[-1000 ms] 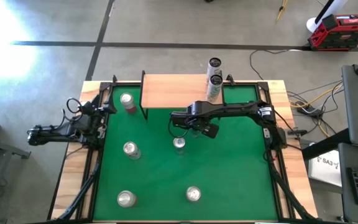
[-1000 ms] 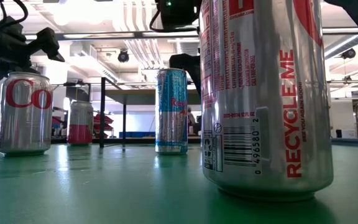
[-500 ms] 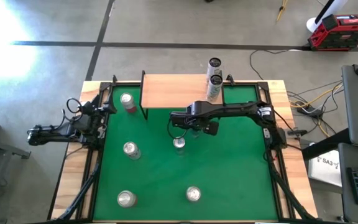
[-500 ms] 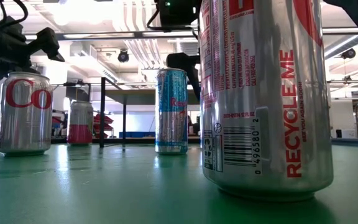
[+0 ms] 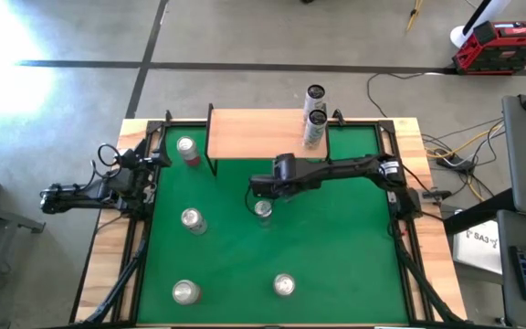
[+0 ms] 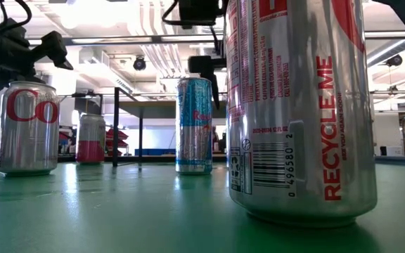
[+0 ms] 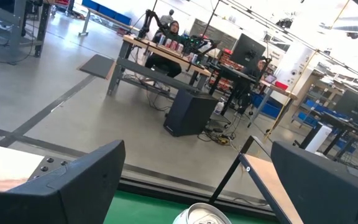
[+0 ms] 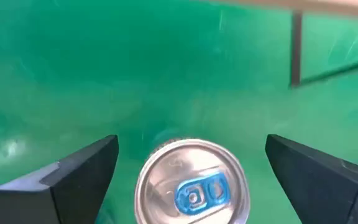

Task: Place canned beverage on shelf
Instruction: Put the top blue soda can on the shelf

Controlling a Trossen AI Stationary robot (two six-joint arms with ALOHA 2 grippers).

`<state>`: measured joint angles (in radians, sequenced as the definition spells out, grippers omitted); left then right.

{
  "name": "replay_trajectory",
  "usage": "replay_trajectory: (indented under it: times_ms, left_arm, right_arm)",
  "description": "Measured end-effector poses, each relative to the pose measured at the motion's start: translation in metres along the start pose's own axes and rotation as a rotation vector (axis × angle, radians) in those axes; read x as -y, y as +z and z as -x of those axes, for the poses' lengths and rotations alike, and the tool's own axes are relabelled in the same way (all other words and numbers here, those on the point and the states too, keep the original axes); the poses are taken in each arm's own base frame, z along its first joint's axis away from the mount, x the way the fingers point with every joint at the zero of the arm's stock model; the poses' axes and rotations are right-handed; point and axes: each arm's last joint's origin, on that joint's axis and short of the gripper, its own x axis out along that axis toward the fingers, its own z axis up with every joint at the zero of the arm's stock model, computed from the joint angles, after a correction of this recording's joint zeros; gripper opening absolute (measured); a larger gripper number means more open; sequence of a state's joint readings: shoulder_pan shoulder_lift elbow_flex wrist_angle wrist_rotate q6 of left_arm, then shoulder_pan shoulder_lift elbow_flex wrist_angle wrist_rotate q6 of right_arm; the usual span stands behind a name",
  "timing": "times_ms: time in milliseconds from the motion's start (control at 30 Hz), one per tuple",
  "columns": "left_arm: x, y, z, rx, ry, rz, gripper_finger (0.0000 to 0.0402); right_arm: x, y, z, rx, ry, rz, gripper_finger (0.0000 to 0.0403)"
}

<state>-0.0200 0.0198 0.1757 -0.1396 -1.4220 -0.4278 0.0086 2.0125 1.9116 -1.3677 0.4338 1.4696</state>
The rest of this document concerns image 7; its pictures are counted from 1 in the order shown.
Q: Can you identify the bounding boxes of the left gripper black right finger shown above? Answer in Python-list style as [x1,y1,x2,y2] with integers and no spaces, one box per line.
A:
[270,140,358,224]

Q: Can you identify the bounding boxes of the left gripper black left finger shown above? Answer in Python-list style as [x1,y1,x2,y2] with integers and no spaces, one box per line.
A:
[0,139,126,224]

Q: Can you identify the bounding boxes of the red white Spindrift can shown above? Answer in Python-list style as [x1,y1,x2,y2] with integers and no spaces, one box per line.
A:
[172,202,233,224]

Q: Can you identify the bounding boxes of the green table mat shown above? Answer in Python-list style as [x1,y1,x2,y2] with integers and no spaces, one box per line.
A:
[103,190,278,224]

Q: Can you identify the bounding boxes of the rack with blue bins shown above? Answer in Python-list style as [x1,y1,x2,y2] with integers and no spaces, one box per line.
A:
[291,98,348,129]

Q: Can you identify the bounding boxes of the yellow tripod pole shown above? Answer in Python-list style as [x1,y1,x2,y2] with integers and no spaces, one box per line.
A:
[263,0,351,143]

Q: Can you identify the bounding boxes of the large black monitor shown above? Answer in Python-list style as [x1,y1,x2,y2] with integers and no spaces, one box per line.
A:
[333,89,358,127]

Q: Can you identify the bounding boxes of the wooden side table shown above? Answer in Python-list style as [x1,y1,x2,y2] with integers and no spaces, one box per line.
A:
[249,79,298,128]

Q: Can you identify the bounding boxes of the small red bin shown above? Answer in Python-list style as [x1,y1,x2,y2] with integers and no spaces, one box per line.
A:
[274,80,290,91]

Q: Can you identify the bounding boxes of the white plastic bottle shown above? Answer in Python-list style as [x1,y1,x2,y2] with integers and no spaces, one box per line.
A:
[213,101,225,116]

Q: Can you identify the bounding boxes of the person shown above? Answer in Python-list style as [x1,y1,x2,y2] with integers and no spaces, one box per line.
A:
[243,57,270,94]
[144,19,183,78]

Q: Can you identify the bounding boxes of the wooden workbench grey legs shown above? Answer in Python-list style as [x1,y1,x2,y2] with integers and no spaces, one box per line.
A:
[76,34,213,98]

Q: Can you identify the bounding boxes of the black computer tower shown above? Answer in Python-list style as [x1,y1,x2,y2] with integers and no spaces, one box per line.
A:
[162,89,219,138]

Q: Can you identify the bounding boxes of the black computer monitor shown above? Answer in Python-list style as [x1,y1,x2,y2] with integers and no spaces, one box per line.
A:
[229,33,267,72]

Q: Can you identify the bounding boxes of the grey metal workbench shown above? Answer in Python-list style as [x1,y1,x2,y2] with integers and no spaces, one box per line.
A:
[0,0,53,59]

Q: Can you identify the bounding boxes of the blue storage bin row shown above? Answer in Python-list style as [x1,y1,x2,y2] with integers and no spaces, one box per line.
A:
[81,0,132,26]

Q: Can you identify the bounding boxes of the wooden shelf with black frame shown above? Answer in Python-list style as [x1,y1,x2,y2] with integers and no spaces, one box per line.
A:
[209,134,306,224]

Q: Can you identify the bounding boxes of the black metal table frame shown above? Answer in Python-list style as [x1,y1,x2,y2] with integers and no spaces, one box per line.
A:
[28,154,277,219]

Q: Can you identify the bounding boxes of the tangled floor cable bundle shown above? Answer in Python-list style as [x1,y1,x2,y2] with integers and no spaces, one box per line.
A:
[197,123,239,147]

